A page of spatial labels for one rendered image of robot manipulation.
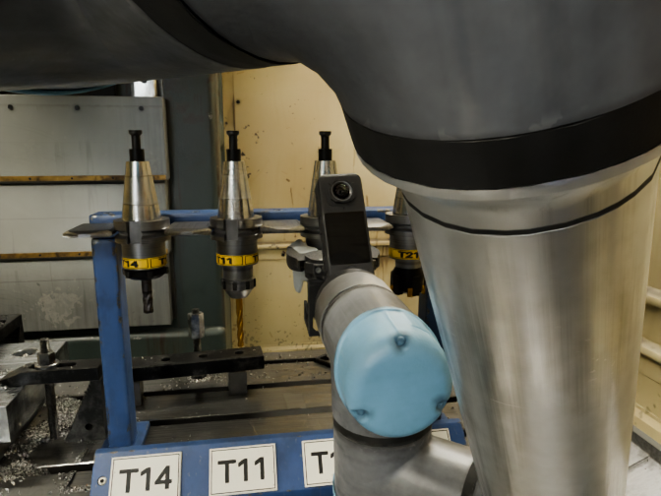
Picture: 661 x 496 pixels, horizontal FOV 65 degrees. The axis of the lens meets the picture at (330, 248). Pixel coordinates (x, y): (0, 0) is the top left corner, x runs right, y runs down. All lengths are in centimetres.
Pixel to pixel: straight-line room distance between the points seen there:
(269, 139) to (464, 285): 145
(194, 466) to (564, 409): 53
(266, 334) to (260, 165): 53
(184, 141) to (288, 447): 78
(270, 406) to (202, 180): 59
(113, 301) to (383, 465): 44
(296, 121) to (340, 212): 110
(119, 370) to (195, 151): 63
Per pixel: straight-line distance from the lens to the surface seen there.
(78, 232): 64
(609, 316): 18
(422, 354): 34
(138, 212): 63
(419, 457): 40
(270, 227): 62
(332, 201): 51
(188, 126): 125
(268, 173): 159
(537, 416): 21
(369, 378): 34
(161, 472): 68
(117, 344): 74
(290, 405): 87
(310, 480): 67
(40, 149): 127
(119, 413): 78
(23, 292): 134
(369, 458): 39
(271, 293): 166
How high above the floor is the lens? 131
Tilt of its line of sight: 11 degrees down
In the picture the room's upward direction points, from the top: straight up
